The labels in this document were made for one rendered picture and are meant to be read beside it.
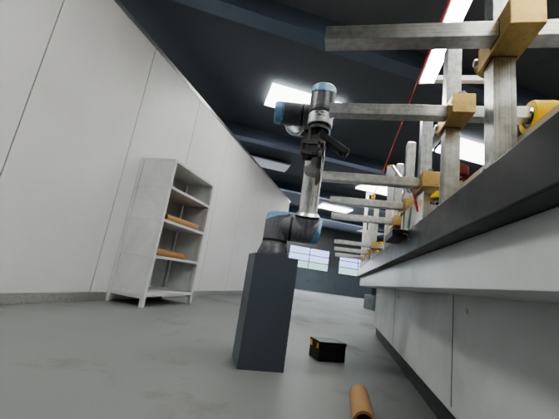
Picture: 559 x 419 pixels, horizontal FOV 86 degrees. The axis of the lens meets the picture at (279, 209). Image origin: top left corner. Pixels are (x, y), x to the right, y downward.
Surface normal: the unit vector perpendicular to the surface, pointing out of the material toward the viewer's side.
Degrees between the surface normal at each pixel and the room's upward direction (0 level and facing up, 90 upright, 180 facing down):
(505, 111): 90
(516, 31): 180
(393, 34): 90
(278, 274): 90
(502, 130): 90
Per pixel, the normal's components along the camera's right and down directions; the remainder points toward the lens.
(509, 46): -0.14, 0.97
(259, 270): 0.25, -0.18
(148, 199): -0.26, -0.25
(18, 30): 0.95, 0.08
